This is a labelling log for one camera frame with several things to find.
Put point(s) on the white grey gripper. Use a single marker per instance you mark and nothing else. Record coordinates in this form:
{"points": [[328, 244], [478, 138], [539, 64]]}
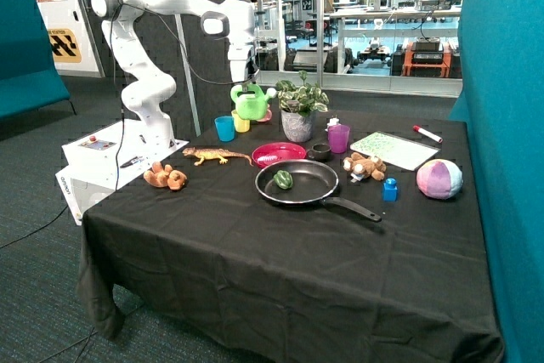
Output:
{"points": [[242, 63]]}

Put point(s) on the green plastic watering can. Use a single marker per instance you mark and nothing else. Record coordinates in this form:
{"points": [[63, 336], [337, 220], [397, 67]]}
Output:
{"points": [[251, 103]]}

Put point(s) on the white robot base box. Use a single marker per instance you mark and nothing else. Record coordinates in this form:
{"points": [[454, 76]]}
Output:
{"points": [[104, 161]]}

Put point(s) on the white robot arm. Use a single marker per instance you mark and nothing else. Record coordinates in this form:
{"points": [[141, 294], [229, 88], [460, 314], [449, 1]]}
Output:
{"points": [[231, 19]]}

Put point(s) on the potted plant in grey pot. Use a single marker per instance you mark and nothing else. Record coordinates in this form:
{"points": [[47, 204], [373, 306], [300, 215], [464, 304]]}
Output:
{"points": [[298, 105]]}

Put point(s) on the magenta plastic plate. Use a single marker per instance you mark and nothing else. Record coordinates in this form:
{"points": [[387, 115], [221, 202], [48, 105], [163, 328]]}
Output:
{"points": [[271, 153]]}

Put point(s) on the pink mug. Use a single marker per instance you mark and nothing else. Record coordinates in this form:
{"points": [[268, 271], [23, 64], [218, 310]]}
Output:
{"points": [[266, 117]]}

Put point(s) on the yellow plastic cup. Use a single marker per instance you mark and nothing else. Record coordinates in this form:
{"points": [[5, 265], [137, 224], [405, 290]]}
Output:
{"points": [[241, 125]]}

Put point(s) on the blue plastic cup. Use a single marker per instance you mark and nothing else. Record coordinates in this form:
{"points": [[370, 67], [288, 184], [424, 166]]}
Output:
{"points": [[225, 128]]}

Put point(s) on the orange toy lizard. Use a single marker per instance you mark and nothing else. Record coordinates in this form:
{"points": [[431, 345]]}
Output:
{"points": [[213, 153]]}

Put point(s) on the small white object behind cup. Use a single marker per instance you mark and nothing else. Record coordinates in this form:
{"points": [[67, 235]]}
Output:
{"points": [[333, 121]]}

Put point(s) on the small black bowl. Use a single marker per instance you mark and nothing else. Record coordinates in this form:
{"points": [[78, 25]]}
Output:
{"points": [[319, 152]]}

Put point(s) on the purple plastic cup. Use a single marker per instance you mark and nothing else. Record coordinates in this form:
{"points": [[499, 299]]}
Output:
{"points": [[338, 138]]}

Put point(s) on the green toy pepper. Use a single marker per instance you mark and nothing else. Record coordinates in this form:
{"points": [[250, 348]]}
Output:
{"points": [[283, 180]]}

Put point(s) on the black frying pan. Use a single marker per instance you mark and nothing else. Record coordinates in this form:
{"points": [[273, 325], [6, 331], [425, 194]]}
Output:
{"points": [[313, 183]]}

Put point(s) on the orange plush teddy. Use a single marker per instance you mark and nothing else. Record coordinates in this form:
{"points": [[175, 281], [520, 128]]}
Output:
{"points": [[165, 176]]}

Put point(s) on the brown white plush toy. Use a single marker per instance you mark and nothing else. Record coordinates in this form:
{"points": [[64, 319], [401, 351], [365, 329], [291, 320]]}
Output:
{"points": [[361, 167]]}

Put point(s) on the black tablecloth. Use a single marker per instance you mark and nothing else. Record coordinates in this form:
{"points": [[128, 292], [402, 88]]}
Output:
{"points": [[301, 284]]}

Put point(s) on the white board with green pattern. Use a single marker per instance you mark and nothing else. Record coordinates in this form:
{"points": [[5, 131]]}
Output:
{"points": [[395, 150]]}

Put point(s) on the red whiteboard marker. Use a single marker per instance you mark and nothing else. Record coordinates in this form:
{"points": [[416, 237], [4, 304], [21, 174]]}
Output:
{"points": [[428, 134]]}

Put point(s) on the blue toy block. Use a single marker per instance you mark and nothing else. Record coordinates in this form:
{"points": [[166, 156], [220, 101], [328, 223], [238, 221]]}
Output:
{"points": [[389, 189]]}

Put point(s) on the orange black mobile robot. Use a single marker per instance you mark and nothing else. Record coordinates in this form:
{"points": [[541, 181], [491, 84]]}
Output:
{"points": [[427, 57]]}

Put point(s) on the yellow black sign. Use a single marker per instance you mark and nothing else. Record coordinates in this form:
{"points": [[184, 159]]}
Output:
{"points": [[64, 46]]}

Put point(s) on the pastel plush ball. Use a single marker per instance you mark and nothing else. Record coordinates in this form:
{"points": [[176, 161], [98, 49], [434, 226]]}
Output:
{"points": [[439, 179]]}

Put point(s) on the teal sofa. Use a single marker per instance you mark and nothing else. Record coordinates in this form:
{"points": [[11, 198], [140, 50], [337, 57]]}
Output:
{"points": [[29, 79]]}

